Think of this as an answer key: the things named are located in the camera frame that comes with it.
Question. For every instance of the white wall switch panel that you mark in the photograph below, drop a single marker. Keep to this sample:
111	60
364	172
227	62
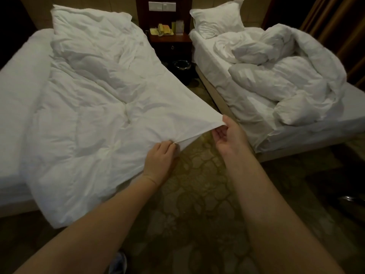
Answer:
162	6

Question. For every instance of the black trash bin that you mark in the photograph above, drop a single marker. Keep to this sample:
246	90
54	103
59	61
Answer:
182	70

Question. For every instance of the tan padded headboard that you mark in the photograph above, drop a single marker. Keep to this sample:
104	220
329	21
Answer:
251	8
74	5

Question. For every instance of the person's left dark sneaker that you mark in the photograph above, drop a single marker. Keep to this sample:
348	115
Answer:
118	263

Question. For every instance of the dark wooden nightstand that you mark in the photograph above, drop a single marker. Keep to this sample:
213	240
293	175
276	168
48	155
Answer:
171	42

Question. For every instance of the white bed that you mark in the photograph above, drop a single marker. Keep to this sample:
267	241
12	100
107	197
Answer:
228	82
20	99

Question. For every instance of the person's right forearm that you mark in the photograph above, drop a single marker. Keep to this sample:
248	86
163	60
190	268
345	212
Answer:
279	219

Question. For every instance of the beige telephone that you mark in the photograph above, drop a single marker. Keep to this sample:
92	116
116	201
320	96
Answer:
161	29

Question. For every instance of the person's left hand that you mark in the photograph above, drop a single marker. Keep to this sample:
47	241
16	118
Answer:
159	161

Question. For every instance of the white duvet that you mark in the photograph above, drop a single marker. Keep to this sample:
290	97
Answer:
114	111
285	71

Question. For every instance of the brown curtain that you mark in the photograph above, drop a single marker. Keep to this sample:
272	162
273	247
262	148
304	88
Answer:
342	31

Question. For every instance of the person's right hand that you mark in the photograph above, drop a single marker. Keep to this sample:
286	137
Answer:
232	138

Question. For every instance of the white pillow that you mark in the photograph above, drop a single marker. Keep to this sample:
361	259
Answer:
216	18

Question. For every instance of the black office chair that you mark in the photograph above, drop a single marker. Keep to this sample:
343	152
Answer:
348	199

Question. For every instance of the person's left forearm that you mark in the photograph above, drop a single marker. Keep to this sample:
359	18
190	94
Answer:
91	236

